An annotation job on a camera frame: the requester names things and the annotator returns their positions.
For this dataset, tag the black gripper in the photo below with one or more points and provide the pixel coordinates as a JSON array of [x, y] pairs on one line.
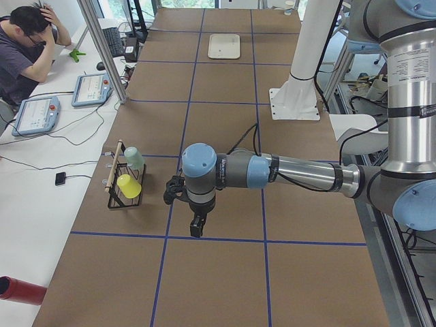
[[201, 208]]

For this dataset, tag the pale green cup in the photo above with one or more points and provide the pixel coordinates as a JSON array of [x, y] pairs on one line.
[[134, 157]]

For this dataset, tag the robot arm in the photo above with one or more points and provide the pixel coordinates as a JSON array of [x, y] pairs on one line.
[[404, 185]]

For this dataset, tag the yellow cup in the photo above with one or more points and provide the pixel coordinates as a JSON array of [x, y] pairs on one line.
[[129, 186]]

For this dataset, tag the cream rabbit tray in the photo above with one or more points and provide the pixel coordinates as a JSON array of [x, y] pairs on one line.
[[224, 46]]

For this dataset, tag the paper cup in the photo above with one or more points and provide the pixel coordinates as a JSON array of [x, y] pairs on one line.
[[289, 7]]

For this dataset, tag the black phone on table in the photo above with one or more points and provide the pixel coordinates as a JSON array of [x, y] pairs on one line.
[[60, 178]]

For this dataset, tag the far blue teach pendant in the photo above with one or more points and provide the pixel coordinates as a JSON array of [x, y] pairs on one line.
[[91, 90]]

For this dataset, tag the blue teach pendant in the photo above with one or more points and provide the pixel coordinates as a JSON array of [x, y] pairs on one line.
[[36, 116], [91, 90]]

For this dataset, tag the white chair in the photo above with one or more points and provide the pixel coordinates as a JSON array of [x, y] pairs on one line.
[[346, 125]]

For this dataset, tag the black computer mouse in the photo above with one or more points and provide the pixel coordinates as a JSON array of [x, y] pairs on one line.
[[100, 66]]

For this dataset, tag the black box on desk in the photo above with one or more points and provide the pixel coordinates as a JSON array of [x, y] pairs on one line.
[[131, 49]]

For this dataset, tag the near blue teach pendant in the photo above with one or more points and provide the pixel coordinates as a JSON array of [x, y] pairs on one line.
[[36, 116]]

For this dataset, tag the red cylinder bottle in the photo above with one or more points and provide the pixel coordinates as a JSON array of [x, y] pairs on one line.
[[16, 290]]

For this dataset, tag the black keyboard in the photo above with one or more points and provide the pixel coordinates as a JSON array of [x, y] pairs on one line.
[[114, 42]]

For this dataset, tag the green toy on desk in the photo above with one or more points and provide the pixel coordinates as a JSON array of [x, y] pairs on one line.
[[75, 55]]

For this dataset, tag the person in grey shirt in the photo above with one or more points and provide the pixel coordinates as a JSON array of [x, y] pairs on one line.
[[28, 39]]

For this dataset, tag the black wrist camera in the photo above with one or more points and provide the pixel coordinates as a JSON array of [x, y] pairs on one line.
[[175, 190]]

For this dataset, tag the black wire cup rack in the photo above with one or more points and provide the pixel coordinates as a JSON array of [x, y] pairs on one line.
[[117, 167]]

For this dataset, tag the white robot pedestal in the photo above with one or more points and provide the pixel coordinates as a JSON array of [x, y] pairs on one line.
[[296, 99]]

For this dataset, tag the aluminium frame post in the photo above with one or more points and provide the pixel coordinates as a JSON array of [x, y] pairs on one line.
[[92, 21]]

